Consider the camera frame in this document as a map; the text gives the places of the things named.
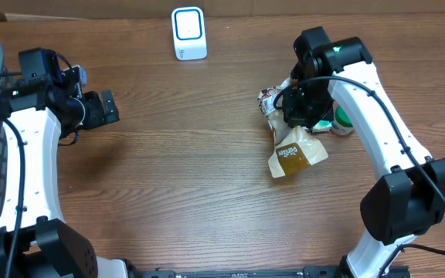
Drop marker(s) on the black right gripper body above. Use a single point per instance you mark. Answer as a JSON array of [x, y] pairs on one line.
[[307, 109]]

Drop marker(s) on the clear plastic bag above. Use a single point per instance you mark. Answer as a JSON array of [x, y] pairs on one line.
[[294, 148]]

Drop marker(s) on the green lid jar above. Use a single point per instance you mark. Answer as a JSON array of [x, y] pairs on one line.
[[341, 125]]

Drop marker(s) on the teal tissue pack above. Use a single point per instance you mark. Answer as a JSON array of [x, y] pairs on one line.
[[322, 126]]

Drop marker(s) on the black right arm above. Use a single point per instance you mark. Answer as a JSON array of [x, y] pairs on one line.
[[408, 197]]

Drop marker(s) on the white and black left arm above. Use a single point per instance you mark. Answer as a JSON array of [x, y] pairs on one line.
[[44, 106]]

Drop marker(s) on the white barcode scanner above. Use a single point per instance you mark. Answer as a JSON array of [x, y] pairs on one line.
[[189, 34]]

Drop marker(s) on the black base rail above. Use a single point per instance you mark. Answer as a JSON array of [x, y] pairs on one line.
[[245, 273]]

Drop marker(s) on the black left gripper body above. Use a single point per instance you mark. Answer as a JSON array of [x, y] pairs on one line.
[[94, 116]]

